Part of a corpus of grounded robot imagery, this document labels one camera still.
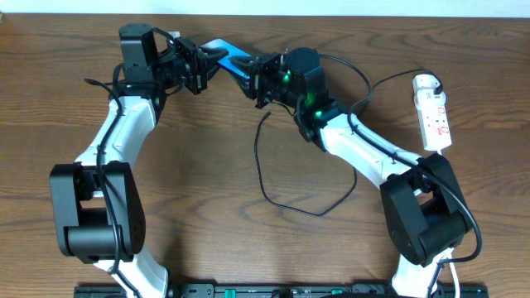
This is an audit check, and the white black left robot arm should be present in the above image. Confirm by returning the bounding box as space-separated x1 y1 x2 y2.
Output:
49 23 228 297

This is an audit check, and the white power strip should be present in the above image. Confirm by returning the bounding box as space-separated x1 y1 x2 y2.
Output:
412 74 452 153

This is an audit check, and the white power strip cord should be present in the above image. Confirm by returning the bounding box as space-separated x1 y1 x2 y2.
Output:
438 149 461 298

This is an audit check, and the blue Galaxy smartphone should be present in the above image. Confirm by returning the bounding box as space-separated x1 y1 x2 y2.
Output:
201 39 252 82

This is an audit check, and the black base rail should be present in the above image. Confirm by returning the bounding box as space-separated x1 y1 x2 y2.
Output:
73 283 489 298

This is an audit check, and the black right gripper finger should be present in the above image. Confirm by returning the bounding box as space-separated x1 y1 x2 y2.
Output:
229 55 261 71
235 77 258 100

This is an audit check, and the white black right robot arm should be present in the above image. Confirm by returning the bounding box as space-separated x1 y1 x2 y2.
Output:
228 48 479 297

